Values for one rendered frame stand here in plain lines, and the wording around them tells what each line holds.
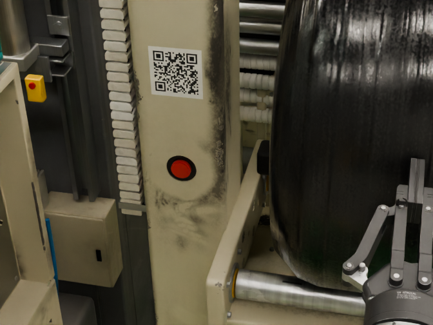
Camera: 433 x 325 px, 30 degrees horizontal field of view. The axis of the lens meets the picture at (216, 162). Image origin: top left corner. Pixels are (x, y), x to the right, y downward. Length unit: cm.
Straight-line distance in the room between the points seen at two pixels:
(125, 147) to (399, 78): 48
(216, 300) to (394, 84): 45
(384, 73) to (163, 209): 49
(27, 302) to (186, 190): 29
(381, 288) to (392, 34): 29
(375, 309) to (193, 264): 61
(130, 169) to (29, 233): 18
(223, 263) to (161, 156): 18
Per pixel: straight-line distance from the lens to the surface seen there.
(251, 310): 125
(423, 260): 79
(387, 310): 73
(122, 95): 118
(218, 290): 118
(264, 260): 143
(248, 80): 156
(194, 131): 116
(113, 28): 113
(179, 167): 120
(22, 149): 113
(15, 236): 124
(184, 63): 111
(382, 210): 84
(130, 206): 128
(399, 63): 90
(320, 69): 91
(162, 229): 128
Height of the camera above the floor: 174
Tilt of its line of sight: 34 degrees down
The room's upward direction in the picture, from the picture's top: 1 degrees counter-clockwise
